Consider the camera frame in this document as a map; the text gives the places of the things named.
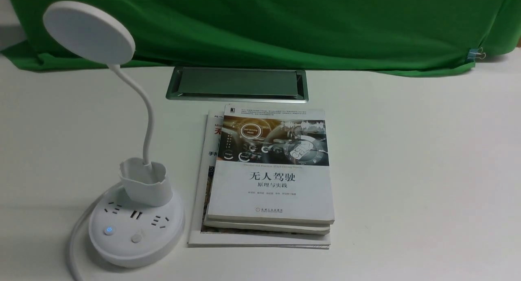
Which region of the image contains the bottom large thin book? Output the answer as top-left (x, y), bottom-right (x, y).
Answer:
top-left (187, 110), bottom-right (331, 250)

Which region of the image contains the blue binder clip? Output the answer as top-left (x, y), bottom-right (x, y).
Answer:
top-left (466, 47), bottom-right (487, 63)

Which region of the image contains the green backdrop cloth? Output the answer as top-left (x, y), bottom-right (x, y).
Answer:
top-left (2, 0), bottom-right (520, 77)

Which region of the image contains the metal desk cable grommet cover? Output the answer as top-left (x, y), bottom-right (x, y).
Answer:
top-left (166, 66), bottom-right (309, 103)

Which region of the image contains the top white self-driving book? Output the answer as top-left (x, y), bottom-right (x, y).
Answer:
top-left (206, 104), bottom-right (335, 225)

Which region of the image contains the middle white book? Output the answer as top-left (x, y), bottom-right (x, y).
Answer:
top-left (200, 166), bottom-right (331, 236)

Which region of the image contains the white desk lamp with socket base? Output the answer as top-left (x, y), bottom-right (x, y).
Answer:
top-left (43, 0), bottom-right (185, 268)

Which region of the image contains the white lamp power cable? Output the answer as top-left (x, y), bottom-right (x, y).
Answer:
top-left (68, 182), bottom-right (123, 281)

